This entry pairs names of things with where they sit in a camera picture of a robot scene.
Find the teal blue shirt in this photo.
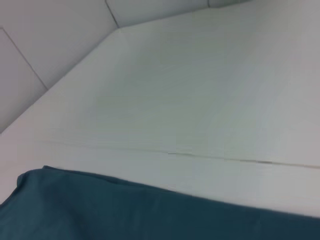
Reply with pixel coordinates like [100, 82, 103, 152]
[0, 164, 320, 240]

